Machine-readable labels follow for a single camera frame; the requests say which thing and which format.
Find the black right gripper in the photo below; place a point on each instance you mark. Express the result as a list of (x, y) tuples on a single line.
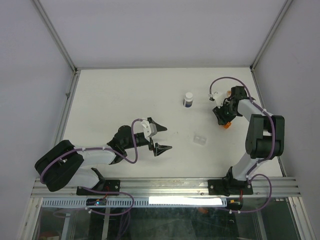
[(222, 119)]

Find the aluminium mounting rail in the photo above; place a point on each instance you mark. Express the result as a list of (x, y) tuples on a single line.
[(282, 187)]

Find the aluminium frame post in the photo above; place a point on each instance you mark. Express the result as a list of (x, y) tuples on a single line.
[(272, 31), (54, 34)]

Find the grey slotted cable duct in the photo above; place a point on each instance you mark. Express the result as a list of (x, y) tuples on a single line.
[(138, 202)]

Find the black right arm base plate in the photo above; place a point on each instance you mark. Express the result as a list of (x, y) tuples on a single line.
[(226, 188)]

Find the aluminium frame right post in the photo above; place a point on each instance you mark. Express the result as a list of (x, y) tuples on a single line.
[(272, 31)]

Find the white pill bottle blue label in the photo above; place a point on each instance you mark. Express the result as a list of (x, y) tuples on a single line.
[(188, 100)]

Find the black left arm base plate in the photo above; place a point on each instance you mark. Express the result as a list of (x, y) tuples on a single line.
[(101, 188)]

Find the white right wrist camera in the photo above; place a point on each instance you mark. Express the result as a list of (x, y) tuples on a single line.
[(218, 98)]

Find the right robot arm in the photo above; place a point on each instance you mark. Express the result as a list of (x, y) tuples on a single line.
[(264, 139)]

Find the clear pill organizer box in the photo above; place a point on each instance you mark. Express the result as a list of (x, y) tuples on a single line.
[(200, 140)]

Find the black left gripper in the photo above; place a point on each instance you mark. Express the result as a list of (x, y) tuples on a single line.
[(158, 148)]

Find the orange pill organizer box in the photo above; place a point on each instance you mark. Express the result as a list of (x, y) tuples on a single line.
[(227, 125)]

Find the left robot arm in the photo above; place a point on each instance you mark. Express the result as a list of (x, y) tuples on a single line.
[(69, 165)]

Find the aluminium frame left post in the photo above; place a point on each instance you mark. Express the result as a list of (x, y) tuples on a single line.
[(54, 34)]

